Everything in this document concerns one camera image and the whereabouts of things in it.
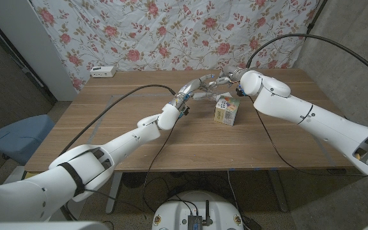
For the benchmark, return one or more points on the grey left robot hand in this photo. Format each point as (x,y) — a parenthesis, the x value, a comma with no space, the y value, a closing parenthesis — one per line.
(190,87)

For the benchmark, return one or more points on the yellow black floor mat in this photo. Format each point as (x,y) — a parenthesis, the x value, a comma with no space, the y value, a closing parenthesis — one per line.
(29,175)

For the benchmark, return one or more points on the floral backdrop cloth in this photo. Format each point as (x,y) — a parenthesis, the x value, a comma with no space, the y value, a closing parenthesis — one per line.
(171,32)

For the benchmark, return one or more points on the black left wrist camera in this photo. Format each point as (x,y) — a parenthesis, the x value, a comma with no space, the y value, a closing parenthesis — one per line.
(185,110)

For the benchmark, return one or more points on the white robot torso base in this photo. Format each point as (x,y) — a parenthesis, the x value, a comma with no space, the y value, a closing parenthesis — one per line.
(174,214)

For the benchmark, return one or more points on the grey table leg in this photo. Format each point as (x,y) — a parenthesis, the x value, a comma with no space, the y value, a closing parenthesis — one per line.
(278,191)

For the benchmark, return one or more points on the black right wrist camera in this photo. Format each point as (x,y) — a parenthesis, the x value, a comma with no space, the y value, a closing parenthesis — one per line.
(240,91)

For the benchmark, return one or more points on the black round perforated disc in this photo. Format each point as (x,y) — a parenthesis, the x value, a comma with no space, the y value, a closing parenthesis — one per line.
(134,179)

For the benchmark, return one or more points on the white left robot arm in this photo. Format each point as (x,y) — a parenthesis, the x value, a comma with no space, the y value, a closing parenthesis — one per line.
(107,150)

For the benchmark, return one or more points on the blue stool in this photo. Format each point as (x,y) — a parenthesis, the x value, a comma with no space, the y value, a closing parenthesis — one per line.
(21,137)

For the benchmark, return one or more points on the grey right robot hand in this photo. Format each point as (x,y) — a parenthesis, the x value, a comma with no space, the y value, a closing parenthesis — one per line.
(232,74)

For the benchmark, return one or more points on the white floor board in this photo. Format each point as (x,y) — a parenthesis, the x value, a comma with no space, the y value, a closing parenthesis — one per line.
(13,175)

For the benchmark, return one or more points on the white power strip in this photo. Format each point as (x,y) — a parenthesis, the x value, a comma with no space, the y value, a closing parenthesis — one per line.
(102,72)

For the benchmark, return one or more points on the white partition panel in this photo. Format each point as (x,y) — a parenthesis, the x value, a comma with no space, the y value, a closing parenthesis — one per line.
(27,38)

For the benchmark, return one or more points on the black antenna module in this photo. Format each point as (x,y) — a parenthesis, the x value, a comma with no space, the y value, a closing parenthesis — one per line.
(195,222)

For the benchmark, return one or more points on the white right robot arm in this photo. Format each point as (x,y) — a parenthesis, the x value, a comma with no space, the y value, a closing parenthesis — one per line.
(315,111)

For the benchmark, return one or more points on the colourful cardboard box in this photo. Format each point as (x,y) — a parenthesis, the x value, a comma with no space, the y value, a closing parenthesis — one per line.
(227,111)

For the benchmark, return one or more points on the black backdrop pole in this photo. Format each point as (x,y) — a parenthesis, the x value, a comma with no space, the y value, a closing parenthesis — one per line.
(316,19)

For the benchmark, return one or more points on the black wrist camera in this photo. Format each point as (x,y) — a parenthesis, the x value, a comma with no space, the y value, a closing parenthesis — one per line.
(185,110)
(240,91)

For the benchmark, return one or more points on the clear medicine bottle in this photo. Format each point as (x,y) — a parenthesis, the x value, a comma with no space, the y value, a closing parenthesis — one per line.
(216,94)

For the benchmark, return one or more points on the white table leg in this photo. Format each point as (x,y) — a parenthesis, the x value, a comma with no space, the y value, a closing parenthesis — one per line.
(113,191)

